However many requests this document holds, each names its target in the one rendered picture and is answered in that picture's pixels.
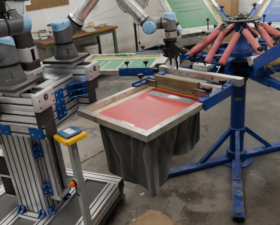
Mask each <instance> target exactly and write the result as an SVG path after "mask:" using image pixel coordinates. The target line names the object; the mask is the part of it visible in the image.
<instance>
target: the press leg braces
mask: <svg viewBox="0 0 280 225"><path fill-rule="evenodd" d="M246 132H247V133H248V134H250V135H251V136H252V137H254V138H255V139H257V140H258V141H259V142H261V143H262V144H264V145H263V146H262V147H263V148H264V149H270V148H274V147H275V146H274V145H273V144H271V143H270V144H269V143H268V142H267V141H265V140H264V139H262V138H261V137H260V136H259V135H257V134H256V133H254V132H253V131H252V130H250V129H249V128H248V127H246ZM230 135H231V130H230V129H229V128H228V129H227V130H226V131H225V132H224V133H223V135H222V136H221V137H220V138H219V139H218V140H217V141H216V142H215V144H214V145H213V146H212V147H211V148H210V149H209V150H208V151H207V153H206V154H205V155H204V156H203V157H202V158H201V159H200V160H199V161H197V162H195V163H196V164H197V165H198V166H201V165H205V164H209V162H208V161H207V160H208V159H209V158H210V157H211V156H212V155H213V154H214V152H215V151H216V150H217V149H218V148H219V147H220V146H221V145H222V144H223V142H224V141H225V140H226V139H227V138H228V137H229V136H230ZM233 180H242V175H241V172H240V131H235V172H233Z"/></svg>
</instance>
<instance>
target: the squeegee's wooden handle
mask: <svg viewBox="0 0 280 225"><path fill-rule="evenodd" d="M155 81H156V84H157V85H162V86H166V87H171V88H177V89H181V90H185V91H190V92H194V90H193V88H196V89H200V82H197V81H191V80H186V79H180V78H175V77H170V76H165V75H158V74H155Z"/></svg>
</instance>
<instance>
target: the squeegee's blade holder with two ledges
mask: <svg viewBox="0 0 280 225"><path fill-rule="evenodd" d="M157 86H158V87H161V88H166V89H171V90H175V91H179V92H184V93H188V94H193V92H190V91H185V90H181V89H177V88H172V87H166V86H162V85H157Z"/></svg>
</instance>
